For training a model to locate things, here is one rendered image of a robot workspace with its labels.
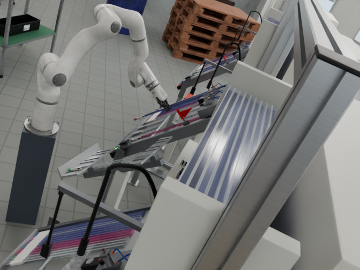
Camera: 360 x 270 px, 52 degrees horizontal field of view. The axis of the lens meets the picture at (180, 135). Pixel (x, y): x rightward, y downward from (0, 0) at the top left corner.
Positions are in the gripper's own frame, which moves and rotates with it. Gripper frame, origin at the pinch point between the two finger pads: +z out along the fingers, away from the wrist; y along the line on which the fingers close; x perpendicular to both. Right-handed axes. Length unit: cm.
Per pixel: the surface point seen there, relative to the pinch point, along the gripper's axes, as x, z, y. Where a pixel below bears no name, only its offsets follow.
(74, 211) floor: 96, 28, -20
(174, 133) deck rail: -10.3, 9.9, -32.1
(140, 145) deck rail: 12.4, 6.8, -32.1
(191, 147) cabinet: 14.5, 37.9, 27.1
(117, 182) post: 17, 12, -63
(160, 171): 75, 57, 71
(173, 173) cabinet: 15.4, 36.5, -13.9
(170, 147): 53, 42, 72
